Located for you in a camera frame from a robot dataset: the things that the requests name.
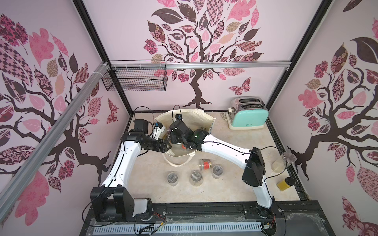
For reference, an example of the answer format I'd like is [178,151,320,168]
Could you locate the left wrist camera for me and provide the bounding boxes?
[152,122,166,140]

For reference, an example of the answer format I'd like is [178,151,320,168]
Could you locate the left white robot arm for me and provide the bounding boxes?
[90,119,171,223]

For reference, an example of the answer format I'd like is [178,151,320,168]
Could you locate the clear seed jar dark lid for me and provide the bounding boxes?
[212,165,224,179]

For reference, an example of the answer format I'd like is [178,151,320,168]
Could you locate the mint green toaster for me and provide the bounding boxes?
[226,96,269,130]

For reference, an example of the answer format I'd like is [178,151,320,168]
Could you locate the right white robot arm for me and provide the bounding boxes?
[169,120,276,218]

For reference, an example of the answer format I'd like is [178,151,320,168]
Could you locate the clear seed jar grey lid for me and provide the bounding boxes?
[166,172,179,186]

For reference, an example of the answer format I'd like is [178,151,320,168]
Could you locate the aluminium rail wall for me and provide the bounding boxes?
[111,61,291,69]
[1,62,109,220]

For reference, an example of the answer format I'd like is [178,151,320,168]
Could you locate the aluminium rail back wall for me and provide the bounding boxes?
[111,61,291,69]

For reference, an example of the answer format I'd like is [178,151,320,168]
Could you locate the white slotted cable duct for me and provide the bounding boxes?
[90,222,262,236]

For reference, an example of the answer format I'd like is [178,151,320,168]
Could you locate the black wire basket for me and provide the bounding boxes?
[102,59,168,91]

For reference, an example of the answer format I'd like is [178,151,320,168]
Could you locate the clear seed jar striped lid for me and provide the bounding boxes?
[190,170,203,186]

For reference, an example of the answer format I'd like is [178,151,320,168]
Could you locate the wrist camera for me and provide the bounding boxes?
[175,114,183,121]
[152,122,166,140]

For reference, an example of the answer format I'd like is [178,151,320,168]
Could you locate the clear jar sandy contents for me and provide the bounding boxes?
[271,152,297,174]

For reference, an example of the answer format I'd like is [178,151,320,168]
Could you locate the black base frame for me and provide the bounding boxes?
[80,201,335,236]

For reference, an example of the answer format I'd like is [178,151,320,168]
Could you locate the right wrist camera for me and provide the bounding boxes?
[175,114,183,121]

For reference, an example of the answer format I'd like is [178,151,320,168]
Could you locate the red label jar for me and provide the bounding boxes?
[199,159,212,171]

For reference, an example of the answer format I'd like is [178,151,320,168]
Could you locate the cream canvas tote bag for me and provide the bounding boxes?
[154,108,216,167]

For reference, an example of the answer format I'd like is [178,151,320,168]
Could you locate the yellow label seed jar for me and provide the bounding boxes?
[277,177,295,191]

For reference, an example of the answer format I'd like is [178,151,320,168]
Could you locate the aluminium rail left wall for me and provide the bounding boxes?
[1,62,109,220]

